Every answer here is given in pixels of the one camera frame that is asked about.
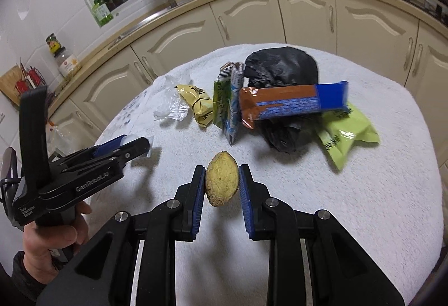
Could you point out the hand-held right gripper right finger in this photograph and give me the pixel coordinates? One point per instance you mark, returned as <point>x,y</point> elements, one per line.
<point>245,208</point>

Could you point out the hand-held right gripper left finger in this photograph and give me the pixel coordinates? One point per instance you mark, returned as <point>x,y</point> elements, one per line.
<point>199,208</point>

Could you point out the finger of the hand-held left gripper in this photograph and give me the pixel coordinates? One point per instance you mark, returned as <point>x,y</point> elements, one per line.
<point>108,145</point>
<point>134,148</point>

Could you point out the oval yellow cookie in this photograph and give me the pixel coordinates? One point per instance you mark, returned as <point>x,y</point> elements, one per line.
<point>222,178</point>

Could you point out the clear plastic wrapper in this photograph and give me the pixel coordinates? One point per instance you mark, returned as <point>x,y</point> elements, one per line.
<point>169,99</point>

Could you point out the yellow snack wrapper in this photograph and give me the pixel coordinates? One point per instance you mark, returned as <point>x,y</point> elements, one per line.
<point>196,103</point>

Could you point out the green blue striped packet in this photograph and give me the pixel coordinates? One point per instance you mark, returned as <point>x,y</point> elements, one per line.
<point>233,117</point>

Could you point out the dark green snack packet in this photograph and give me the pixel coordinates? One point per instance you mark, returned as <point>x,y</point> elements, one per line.
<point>220,104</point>

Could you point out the blue and brown snack wrapper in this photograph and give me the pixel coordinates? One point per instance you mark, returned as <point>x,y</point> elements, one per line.
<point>290,103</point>

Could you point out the light green snack packet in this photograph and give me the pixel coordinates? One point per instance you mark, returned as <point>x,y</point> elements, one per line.
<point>346,132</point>

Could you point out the black plastic bag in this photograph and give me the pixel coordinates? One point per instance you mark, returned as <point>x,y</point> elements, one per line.
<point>283,66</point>

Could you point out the person's left forearm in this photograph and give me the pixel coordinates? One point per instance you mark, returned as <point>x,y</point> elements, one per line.
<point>24,274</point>

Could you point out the person's left hand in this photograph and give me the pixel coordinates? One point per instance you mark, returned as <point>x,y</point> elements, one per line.
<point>52,236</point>

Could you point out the clear plastic bag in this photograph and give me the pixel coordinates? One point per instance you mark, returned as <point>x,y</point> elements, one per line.
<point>56,138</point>

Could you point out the large clear jar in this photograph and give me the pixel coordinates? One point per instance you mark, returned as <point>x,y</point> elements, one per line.
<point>68,64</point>

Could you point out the wooden cutting board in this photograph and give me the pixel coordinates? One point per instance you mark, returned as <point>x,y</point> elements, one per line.
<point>10,85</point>

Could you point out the small dark jar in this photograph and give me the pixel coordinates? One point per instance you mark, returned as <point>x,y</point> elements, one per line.
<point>53,43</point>

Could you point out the white towel-covered table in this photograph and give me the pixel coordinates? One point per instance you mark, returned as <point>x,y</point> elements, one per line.
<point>367,194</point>

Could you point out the green detergent bottle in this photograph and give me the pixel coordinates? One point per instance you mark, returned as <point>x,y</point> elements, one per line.
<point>103,13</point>

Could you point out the steel sink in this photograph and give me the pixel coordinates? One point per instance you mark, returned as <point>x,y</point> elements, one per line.
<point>157,17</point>

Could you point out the cream base cabinet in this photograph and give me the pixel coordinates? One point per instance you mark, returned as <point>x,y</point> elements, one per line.
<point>297,15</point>

